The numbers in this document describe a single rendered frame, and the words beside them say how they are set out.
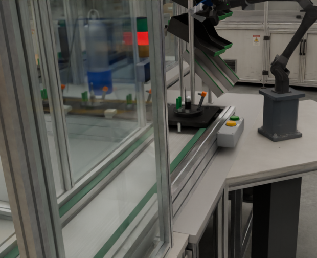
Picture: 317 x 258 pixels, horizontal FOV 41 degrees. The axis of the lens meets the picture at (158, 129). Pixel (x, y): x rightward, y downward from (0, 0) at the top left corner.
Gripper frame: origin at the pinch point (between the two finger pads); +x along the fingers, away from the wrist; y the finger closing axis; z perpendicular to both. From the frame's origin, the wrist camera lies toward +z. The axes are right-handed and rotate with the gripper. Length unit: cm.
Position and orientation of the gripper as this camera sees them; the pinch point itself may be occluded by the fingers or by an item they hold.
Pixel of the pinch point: (203, 7)
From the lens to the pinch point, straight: 192.2
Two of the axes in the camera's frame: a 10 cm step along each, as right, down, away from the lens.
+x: -9.0, 1.0, 4.2
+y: -1.1, 8.9, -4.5
